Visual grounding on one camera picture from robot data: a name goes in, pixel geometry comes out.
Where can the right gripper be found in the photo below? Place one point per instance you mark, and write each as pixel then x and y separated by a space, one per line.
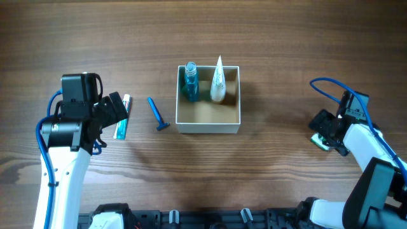
pixel 326 126

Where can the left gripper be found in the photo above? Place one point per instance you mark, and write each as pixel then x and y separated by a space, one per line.
pixel 103 111

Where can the green white small box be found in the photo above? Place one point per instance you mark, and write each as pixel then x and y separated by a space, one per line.
pixel 320 142

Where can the toothpaste tube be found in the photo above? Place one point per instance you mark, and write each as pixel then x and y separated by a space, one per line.
pixel 121 128

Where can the blue disposable razor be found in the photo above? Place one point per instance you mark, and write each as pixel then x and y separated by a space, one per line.
pixel 161 124

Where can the blue mouthwash bottle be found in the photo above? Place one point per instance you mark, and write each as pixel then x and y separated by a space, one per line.
pixel 191 81

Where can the white lotion tube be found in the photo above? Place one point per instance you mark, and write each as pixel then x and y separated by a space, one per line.
pixel 218 86

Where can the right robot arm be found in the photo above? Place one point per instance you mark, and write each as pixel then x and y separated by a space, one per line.
pixel 378 200

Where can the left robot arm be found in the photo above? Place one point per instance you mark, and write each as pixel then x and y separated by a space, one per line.
pixel 68 136

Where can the white open cardboard box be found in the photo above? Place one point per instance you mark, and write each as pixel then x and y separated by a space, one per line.
pixel 205 116

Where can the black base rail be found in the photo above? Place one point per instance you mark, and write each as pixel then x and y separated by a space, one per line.
pixel 269 218

